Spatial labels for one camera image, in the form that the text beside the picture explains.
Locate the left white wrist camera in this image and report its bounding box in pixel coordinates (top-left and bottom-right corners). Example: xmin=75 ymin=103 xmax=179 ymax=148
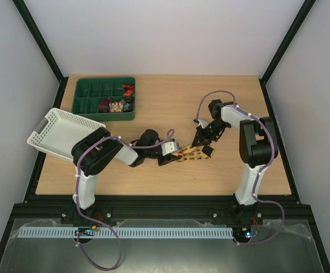
xmin=161 ymin=140 xmax=180 ymax=156

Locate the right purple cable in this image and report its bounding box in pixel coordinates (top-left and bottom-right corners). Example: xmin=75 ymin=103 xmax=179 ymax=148
xmin=194 ymin=90 xmax=286 ymax=246

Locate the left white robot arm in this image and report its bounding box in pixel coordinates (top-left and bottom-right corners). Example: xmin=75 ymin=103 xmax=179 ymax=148
xmin=71 ymin=127 xmax=180 ymax=210

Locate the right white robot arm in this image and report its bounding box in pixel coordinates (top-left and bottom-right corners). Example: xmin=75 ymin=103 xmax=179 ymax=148
xmin=191 ymin=100 xmax=278 ymax=223

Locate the white perforated plastic basket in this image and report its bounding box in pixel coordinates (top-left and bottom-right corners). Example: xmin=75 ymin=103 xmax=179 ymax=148
xmin=27 ymin=108 xmax=105 ymax=162

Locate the colourful patterned rolled tie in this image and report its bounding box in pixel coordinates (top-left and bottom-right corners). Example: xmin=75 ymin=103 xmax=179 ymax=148
xmin=109 ymin=100 xmax=124 ymax=113

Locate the red orange rolled tie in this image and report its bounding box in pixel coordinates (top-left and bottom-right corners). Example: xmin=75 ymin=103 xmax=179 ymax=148
xmin=122 ymin=84 xmax=135 ymax=97

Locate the purple cable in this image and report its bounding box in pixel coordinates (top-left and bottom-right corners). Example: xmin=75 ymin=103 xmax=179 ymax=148
xmin=76 ymin=129 xmax=176 ymax=270
xmin=194 ymin=90 xmax=286 ymax=246

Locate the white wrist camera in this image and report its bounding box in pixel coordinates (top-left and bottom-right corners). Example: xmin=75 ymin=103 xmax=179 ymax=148
xmin=161 ymin=140 xmax=180 ymax=156
xmin=193 ymin=118 xmax=208 ymax=129

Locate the dark red rolled tie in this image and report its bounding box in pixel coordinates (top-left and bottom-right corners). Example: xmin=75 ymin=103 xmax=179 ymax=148
xmin=98 ymin=97 xmax=111 ymax=113

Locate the green compartment tray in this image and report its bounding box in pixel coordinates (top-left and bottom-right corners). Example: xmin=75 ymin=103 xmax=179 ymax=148
xmin=72 ymin=76 xmax=136 ymax=122

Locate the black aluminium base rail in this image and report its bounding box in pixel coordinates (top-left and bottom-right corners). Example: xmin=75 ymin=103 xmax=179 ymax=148
xmin=9 ymin=196 xmax=315 ymax=226

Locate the blue patterned rolled tie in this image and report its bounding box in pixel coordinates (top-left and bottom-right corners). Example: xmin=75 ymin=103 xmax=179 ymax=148
xmin=123 ymin=97 xmax=135 ymax=112

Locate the yellow leopard print tie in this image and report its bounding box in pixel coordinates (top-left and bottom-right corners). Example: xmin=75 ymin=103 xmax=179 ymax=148
xmin=173 ymin=145 xmax=215 ymax=162

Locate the light blue cable duct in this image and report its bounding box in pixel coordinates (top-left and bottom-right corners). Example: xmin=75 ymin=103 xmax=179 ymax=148
xmin=18 ymin=227 xmax=233 ymax=239

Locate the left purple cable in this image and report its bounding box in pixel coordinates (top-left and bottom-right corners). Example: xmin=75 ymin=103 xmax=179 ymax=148
xmin=76 ymin=129 xmax=176 ymax=270

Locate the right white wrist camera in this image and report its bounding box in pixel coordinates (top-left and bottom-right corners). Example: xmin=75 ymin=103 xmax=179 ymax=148
xmin=193 ymin=118 xmax=208 ymax=129

